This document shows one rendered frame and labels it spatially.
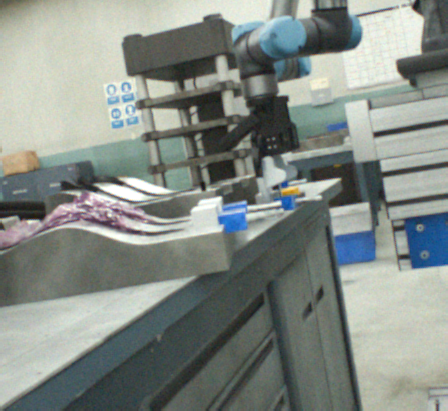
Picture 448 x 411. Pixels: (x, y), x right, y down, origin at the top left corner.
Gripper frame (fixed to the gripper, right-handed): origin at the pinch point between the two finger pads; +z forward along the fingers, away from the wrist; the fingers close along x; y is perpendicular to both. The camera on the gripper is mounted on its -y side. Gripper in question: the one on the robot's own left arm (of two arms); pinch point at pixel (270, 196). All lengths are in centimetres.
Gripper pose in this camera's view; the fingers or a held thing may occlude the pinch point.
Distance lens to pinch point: 128.9
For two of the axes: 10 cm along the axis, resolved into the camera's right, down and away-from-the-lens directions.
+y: 9.1, -1.5, -4.0
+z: 1.9, 9.8, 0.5
